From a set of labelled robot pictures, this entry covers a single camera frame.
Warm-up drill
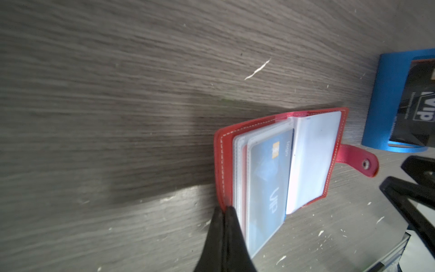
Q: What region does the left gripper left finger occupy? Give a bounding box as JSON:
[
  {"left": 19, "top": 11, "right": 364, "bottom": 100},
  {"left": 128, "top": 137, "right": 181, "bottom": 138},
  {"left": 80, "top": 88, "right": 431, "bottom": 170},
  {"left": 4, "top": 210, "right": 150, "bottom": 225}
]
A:
[{"left": 194, "top": 207, "right": 224, "bottom": 272}]

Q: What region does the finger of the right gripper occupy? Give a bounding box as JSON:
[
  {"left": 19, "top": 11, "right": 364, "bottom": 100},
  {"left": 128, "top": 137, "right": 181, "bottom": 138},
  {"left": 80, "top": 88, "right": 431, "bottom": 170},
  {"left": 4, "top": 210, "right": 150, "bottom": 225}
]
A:
[{"left": 379, "top": 155, "right": 435, "bottom": 256}]

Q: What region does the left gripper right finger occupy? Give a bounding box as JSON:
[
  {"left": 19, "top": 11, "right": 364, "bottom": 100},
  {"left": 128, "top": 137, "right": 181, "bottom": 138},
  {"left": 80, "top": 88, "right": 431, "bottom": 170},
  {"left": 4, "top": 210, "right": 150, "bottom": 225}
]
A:
[{"left": 222, "top": 206, "right": 257, "bottom": 272}]

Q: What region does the red leather card holder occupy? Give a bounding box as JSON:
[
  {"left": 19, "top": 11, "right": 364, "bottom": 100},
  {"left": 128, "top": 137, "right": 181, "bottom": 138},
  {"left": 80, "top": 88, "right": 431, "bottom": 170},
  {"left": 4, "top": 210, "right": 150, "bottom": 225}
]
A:
[{"left": 214, "top": 108, "right": 379, "bottom": 246}]

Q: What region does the blue VIP credit card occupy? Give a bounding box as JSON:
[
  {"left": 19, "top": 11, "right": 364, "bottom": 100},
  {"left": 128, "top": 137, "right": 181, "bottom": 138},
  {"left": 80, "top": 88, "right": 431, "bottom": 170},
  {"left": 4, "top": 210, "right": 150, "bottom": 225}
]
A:
[{"left": 246, "top": 129, "right": 294, "bottom": 257}]

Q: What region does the blue card stand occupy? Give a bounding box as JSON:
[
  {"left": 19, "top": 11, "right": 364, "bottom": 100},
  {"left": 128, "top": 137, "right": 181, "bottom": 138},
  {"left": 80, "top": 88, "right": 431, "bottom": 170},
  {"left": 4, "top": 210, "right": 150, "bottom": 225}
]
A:
[{"left": 361, "top": 49, "right": 435, "bottom": 153}]

